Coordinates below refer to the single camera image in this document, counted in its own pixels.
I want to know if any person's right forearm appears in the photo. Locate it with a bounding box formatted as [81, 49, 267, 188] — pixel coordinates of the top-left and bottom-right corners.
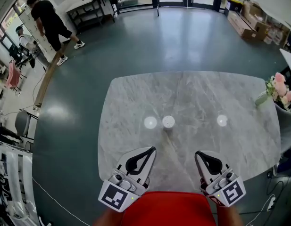
[216, 204, 245, 226]

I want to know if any person's red garment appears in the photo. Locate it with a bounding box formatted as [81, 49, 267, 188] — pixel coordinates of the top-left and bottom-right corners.
[121, 191, 217, 226]

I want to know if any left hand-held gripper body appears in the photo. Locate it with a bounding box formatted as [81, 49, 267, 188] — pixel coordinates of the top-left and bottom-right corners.
[98, 169, 147, 213]

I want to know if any pile of cardboard boxes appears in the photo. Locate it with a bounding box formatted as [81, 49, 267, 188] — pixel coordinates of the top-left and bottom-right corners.
[226, 0, 290, 46]

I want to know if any person's left forearm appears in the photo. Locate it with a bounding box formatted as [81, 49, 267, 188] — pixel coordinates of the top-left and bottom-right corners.
[93, 207, 126, 226]

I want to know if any black office chair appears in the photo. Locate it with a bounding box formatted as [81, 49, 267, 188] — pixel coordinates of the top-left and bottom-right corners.
[8, 43, 28, 67]

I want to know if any pink flower bouquet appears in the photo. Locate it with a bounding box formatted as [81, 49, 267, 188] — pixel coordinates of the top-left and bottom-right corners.
[265, 72, 291, 109]

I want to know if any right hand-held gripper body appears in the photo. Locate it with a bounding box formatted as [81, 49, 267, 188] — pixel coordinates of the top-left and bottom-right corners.
[200, 166, 247, 208]

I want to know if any black metal shelf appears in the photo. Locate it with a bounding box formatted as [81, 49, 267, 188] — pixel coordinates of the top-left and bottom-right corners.
[66, 0, 116, 34]

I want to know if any grey shell chair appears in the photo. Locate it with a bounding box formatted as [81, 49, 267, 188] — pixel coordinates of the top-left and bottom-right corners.
[274, 102, 291, 155]
[14, 109, 40, 141]

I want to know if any pale green vase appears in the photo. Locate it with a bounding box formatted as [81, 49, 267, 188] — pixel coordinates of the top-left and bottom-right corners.
[254, 91, 271, 107]

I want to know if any white power strip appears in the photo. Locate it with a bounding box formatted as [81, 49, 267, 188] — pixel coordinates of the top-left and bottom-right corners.
[266, 194, 277, 212]

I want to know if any white side table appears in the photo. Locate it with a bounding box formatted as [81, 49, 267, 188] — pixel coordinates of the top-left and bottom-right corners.
[279, 48, 291, 73]

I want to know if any pink cloth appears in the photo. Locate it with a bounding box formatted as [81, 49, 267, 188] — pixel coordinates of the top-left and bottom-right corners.
[4, 61, 22, 89]

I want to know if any black crate yellow lid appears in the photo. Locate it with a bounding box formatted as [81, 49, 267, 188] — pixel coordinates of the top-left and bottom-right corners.
[224, 0, 244, 12]

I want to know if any thin white floor cable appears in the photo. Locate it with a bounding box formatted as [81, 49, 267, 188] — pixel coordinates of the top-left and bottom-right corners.
[32, 177, 91, 226]

